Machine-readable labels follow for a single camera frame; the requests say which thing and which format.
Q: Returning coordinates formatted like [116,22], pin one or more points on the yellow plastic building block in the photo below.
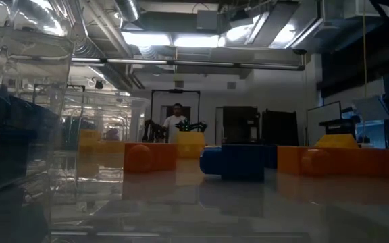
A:
[90,136]
[191,145]
[110,147]
[336,141]

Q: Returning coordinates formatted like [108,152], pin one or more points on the background black robot arm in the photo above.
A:
[194,126]
[152,131]

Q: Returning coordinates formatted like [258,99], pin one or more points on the person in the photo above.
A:
[175,121]

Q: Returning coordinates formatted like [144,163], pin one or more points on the black computer monitor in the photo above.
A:
[240,116]

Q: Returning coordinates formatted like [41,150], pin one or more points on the long metal ceiling pipe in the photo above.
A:
[198,63]

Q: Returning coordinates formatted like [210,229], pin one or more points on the clear plastic bin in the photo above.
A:
[29,50]
[137,111]

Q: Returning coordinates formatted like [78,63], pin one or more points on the ceiling light panel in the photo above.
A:
[196,41]
[147,38]

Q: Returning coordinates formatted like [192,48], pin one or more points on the black cabinet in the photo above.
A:
[280,128]

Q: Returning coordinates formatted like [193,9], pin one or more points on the grey ceiling box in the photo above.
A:
[207,21]

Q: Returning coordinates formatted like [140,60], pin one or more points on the whiteboard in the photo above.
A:
[323,118]

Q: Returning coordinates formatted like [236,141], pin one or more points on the black desk shelf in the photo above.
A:
[339,123]

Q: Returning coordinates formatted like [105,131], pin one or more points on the white angled panel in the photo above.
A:
[371,109]

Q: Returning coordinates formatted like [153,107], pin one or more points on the white ceiling box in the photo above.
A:
[360,8]

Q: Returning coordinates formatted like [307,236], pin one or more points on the black gantry frame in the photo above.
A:
[176,91]

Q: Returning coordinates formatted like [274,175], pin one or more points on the round metal air duct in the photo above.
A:
[128,10]

